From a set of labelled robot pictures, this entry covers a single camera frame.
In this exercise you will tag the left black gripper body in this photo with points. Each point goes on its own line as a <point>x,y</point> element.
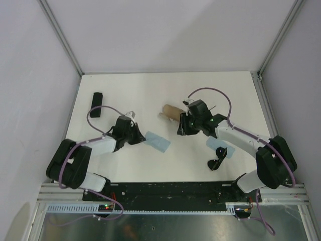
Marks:
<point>132,136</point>

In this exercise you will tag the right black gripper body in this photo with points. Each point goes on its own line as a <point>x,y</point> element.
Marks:
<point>189,125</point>

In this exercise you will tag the patterned glasses case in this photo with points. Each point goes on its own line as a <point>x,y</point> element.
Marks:
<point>171,113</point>

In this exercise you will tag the blue cleaning cloth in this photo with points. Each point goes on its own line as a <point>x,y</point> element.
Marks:
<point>214,144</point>
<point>157,142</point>

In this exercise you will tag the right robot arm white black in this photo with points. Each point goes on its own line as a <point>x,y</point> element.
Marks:
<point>274,160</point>

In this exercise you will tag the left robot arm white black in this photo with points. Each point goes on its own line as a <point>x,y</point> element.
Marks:
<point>69,165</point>

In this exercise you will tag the black folded sunglasses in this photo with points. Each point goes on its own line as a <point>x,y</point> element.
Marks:
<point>221,154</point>

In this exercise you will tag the black rectangular glasses case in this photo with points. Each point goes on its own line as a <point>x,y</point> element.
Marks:
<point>95,105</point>

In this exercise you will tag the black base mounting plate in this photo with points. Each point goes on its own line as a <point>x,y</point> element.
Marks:
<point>173,195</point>

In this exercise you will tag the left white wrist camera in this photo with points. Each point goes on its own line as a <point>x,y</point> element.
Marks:
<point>131,115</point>

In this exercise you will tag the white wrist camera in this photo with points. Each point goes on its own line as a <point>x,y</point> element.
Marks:
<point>131,115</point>
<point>187,102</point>

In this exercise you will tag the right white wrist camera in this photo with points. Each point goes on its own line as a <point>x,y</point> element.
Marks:
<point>187,102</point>

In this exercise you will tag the white slotted cable duct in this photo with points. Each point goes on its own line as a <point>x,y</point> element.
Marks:
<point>97,208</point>

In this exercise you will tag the left aluminium corner post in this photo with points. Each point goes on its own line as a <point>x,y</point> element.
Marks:
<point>49,14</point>

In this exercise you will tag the aluminium corner post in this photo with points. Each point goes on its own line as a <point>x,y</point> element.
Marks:
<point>284,29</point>
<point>49,14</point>

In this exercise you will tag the right aluminium corner post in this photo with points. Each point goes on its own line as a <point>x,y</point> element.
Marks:
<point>284,29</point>

